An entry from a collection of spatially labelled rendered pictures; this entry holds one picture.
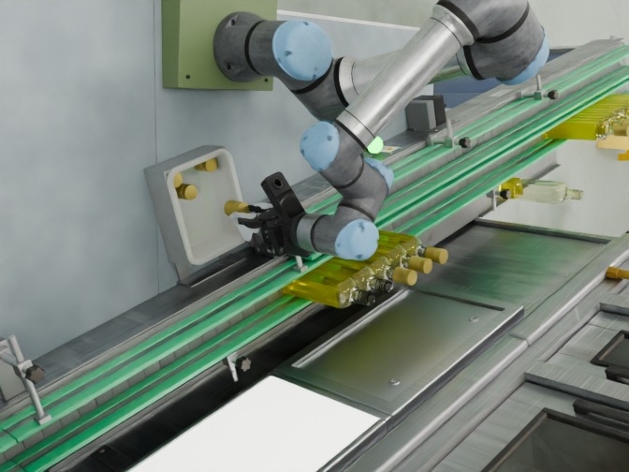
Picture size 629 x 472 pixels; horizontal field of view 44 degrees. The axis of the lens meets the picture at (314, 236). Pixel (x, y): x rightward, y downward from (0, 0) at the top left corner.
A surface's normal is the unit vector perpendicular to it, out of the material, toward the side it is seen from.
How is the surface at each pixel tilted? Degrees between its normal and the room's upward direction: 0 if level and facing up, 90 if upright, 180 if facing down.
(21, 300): 0
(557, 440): 90
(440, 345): 90
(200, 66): 4
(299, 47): 6
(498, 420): 90
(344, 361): 90
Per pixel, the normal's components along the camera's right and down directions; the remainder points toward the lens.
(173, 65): -0.72, 0.11
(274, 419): -0.18, -0.92
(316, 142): -0.55, -0.48
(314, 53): 0.61, 0.14
